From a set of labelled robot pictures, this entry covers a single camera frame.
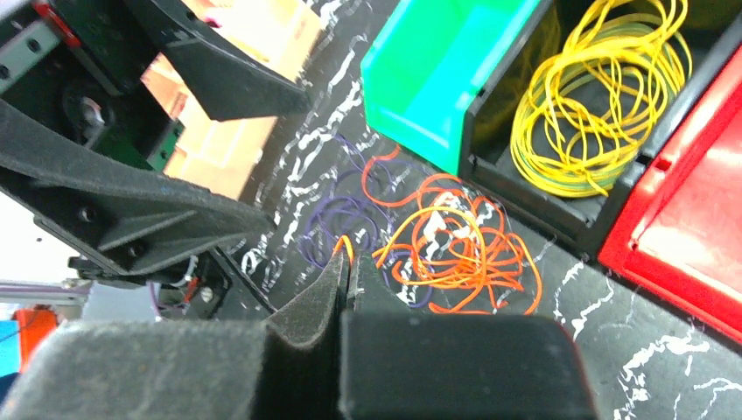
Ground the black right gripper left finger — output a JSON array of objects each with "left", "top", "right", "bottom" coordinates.
[{"left": 1, "top": 251, "right": 352, "bottom": 419}]

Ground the yellow green wire coil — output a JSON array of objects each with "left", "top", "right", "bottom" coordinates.
[{"left": 509, "top": 0, "right": 694, "bottom": 200}]

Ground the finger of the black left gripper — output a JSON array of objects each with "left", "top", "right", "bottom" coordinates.
[
  {"left": 1, "top": 102, "right": 274, "bottom": 277},
  {"left": 125, "top": 0, "right": 310, "bottom": 122}
]

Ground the peach plastic file rack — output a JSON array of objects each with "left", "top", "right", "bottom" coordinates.
[{"left": 142, "top": 1, "right": 323, "bottom": 199}]

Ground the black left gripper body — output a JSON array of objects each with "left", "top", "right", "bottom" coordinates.
[{"left": 1, "top": 1, "right": 183, "bottom": 172}]

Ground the black plastic bin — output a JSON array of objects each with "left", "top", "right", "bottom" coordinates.
[{"left": 457, "top": 1, "right": 741, "bottom": 255}]

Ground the red plastic bin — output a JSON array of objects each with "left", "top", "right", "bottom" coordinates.
[{"left": 598, "top": 50, "right": 741, "bottom": 342}]

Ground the green plastic bin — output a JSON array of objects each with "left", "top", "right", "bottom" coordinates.
[{"left": 360, "top": 1, "right": 553, "bottom": 175}]

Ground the orange cable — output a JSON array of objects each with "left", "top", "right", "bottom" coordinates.
[{"left": 331, "top": 144, "right": 544, "bottom": 317}]

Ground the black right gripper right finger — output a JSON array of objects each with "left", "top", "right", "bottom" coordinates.
[{"left": 339, "top": 255, "right": 598, "bottom": 419}]

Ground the purple cable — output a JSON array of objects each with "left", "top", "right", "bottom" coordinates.
[{"left": 298, "top": 133, "right": 436, "bottom": 308}]

